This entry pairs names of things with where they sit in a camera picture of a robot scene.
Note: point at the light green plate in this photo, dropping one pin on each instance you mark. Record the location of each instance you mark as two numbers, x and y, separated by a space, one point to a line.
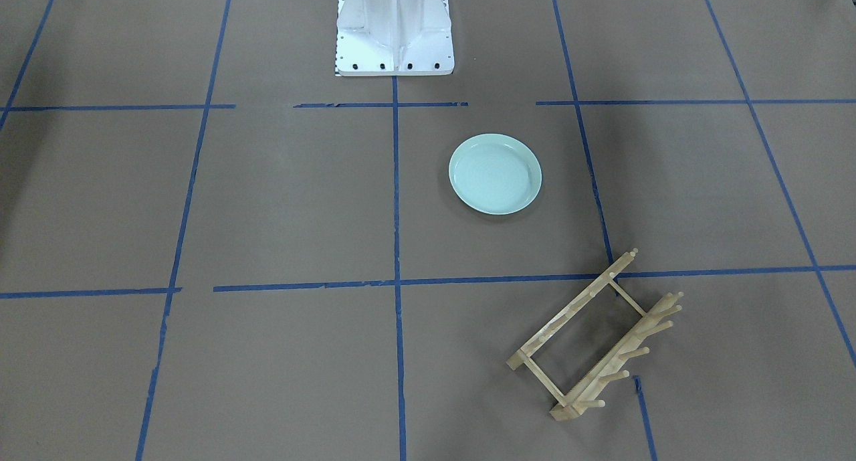
495 174

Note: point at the wooden plate rack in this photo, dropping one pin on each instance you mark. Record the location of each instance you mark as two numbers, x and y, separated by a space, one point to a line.
585 394

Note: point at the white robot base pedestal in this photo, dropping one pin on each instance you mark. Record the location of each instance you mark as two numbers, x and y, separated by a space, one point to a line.
393 38

